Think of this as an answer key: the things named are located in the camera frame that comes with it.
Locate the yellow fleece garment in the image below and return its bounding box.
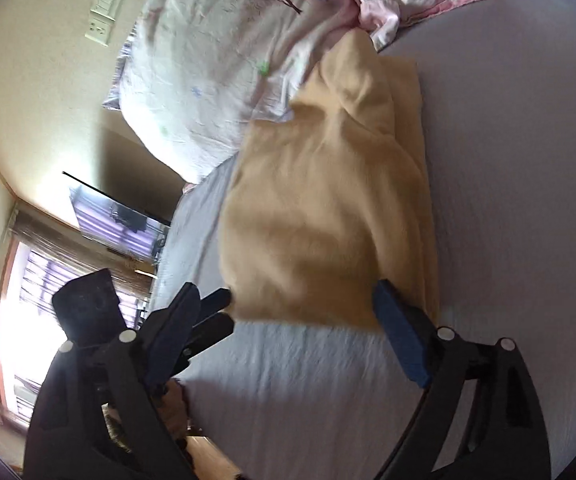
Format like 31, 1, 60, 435
218, 27, 441, 334

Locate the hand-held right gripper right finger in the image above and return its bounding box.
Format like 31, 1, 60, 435
372, 279, 552, 480

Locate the white wall socket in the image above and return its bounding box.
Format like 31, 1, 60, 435
84, 15, 117, 47

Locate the window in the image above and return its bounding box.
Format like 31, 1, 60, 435
0, 239, 145, 427

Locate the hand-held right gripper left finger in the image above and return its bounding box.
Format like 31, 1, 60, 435
23, 283, 202, 480

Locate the white floral pillow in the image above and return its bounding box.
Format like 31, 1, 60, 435
102, 0, 360, 185

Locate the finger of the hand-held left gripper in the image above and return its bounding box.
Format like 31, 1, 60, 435
199, 288, 233, 319
186, 312, 235, 362

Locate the bed with grey sheet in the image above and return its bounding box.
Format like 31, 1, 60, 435
150, 0, 576, 480

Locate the wall television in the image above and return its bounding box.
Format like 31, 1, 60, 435
63, 171, 173, 267

